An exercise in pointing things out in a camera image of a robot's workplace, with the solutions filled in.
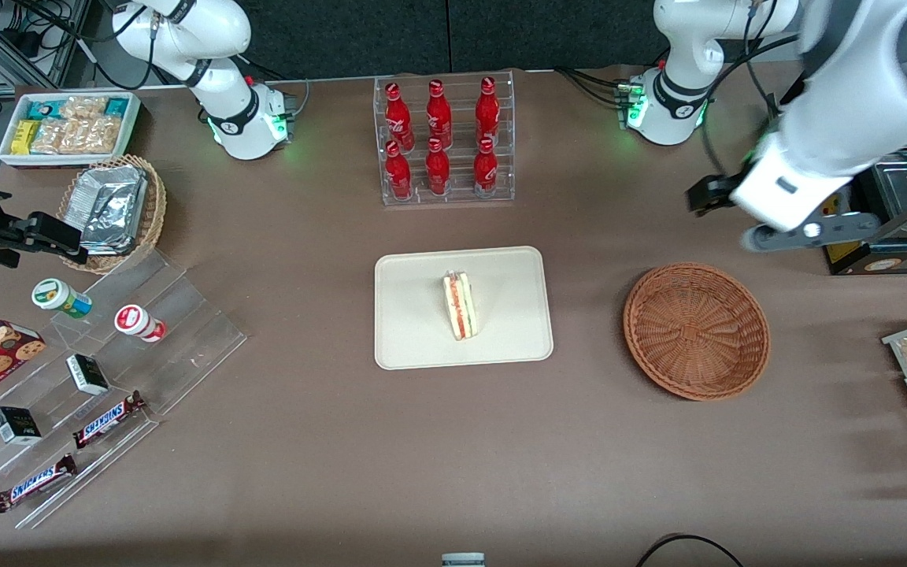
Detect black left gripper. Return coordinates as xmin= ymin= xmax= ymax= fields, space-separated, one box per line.
xmin=687 ymin=174 xmax=746 ymax=216

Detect triangular sandwich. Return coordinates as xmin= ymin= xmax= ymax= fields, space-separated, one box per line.
xmin=442 ymin=270 xmax=479 ymax=341

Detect tan wicker basket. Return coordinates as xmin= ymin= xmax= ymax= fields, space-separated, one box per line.
xmin=56 ymin=154 xmax=168 ymax=275

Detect round brown wicker basket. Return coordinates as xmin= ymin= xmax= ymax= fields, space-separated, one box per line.
xmin=623 ymin=262 xmax=772 ymax=402

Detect cream plastic tray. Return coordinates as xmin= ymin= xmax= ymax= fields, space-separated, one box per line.
xmin=374 ymin=246 xmax=554 ymax=371

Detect silver foil pack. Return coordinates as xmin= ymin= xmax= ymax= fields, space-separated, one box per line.
xmin=80 ymin=193 xmax=143 ymax=256
xmin=74 ymin=165 xmax=148 ymax=207

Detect green lid white cup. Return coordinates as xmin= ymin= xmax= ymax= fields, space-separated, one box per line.
xmin=31 ymin=278 xmax=94 ymax=319

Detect red lid white cup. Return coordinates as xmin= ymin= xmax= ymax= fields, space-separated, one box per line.
xmin=113 ymin=304 xmax=167 ymax=343

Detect clear bag of crackers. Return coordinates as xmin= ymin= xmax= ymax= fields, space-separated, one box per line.
xmin=31 ymin=120 xmax=68 ymax=155
xmin=68 ymin=117 xmax=122 ymax=155
xmin=61 ymin=96 xmax=108 ymax=120

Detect white snack bin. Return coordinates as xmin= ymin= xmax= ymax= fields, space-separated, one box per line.
xmin=0 ymin=91 xmax=143 ymax=169

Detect small black box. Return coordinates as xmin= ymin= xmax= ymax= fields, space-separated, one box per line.
xmin=65 ymin=354 xmax=110 ymax=396
xmin=0 ymin=406 xmax=43 ymax=446

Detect clear acrylic stepped stand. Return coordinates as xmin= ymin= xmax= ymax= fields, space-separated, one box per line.
xmin=0 ymin=249 xmax=248 ymax=530

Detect brown Snickers bar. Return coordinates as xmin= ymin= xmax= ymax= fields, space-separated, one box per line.
xmin=72 ymin=391 xmax=147 ymax=450
xmin=0 ymin=454 xmax=78 ymax=513

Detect black food warmer cabinet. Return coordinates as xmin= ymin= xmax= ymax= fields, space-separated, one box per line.
xmin=766 ymin=93 xmax=907 ymax=276

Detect red cola bottle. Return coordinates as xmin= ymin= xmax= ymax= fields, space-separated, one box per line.
xmin=476 ymin=76 xmax=501 ymax=146
xmin=385 ymin=140 xmax=413 ymax=199
xmin=425 ymin=138 xmax=451 ymax=196
xmin=426 ymin=79 xmax=453 ymax=149
xmin=473 ymin=138 xmax=499 ymax=198
xmin=385 ymin=82 xmax=415 ymax=152

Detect clear acrylic bottle rack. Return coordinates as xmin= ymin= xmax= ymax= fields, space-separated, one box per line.
xmin=373 ymin=69 xmax=516 ymax=207

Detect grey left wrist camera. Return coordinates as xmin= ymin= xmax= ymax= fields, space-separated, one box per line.
xmin=742 ymin=211 xmax=881 ymax=253

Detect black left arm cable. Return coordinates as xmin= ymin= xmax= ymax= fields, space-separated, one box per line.
xmin=698 ymin=0 xmax=805 ymax=180

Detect black left base cables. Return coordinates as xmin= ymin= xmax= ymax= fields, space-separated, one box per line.
xmin=554 ymin=67 xmax=631 ymax=107

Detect black base cables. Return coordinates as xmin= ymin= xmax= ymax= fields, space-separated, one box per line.
xmin=245 ymin=55 xmax=311 ymax=120
xmin=554 ymin=67 xmax=631 ymax=107

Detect aluminium frame rack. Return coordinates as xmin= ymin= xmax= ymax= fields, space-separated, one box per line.
xmin=0 ymin=0 xmax=112 ymax=91

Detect black right base cables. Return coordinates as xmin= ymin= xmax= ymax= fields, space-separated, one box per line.
xmin=245 ymin=55 xmax=311 ymax=120

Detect black cable loop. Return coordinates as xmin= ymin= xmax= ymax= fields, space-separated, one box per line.
xmin=635 ymin=534 xmax=746 ymax=567

